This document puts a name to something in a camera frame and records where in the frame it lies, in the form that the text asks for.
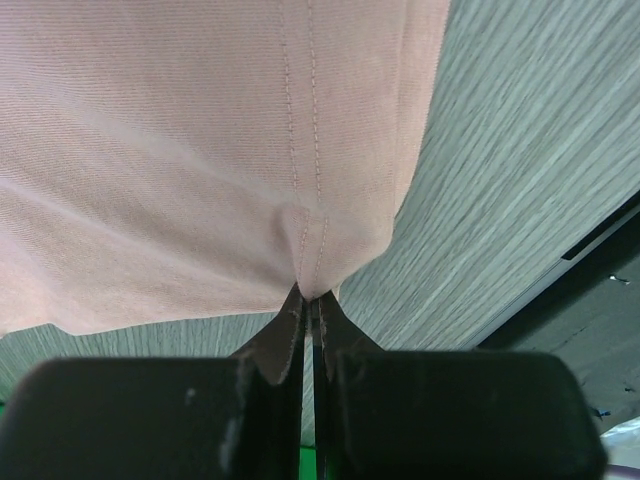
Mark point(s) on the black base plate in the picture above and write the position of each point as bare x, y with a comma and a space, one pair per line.
585, 310

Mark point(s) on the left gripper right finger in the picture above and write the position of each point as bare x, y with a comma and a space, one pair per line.
444, 414

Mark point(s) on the pink printed t shirt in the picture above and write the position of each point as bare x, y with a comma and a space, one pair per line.
168, 160

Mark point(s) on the green plastic bin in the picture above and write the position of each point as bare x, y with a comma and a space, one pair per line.
312, 465

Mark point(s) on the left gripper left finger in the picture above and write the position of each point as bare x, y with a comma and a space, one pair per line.
237, 417

